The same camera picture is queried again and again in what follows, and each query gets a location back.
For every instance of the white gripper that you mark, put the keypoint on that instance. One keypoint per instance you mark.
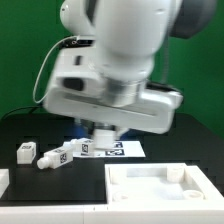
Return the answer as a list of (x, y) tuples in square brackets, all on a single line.
[(75, 89)]

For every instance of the white square tabletop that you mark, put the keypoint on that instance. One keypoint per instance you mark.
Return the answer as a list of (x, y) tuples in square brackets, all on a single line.
[(160, 186)]

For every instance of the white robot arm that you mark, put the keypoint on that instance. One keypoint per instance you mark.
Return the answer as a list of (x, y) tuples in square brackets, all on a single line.
[(105, 80)]

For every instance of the white paper with tags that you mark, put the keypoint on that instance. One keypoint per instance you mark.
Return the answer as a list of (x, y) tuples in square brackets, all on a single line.
[(120, 149)]

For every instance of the white U-shaped obstacle fence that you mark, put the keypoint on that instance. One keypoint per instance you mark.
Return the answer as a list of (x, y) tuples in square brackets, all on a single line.
[(103, 214)]

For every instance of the black camera on stand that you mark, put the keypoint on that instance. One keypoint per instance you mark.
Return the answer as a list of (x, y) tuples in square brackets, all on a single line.
[(73, 42)]

